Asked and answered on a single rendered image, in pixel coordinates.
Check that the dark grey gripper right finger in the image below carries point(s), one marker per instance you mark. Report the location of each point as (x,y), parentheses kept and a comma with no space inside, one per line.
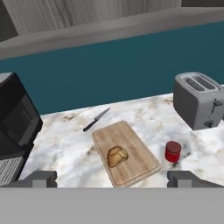
(180,178)

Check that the wooden cutting board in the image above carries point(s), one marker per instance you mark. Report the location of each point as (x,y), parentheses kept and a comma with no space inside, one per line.
(126,154)

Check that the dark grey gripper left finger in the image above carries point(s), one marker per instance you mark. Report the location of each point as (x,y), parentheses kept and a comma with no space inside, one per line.
(43,178)

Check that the black microwave oven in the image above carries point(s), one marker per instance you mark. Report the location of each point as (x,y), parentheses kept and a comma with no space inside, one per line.
(16,128)

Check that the brown bread loaf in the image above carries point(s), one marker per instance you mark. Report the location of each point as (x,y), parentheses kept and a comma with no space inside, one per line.
(117,156)

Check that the grey wood wall cabinet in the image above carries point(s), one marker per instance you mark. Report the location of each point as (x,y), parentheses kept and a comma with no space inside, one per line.
(96,22)

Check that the grey two-slot toaster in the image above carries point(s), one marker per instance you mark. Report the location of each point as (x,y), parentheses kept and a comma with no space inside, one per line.
(198,100)

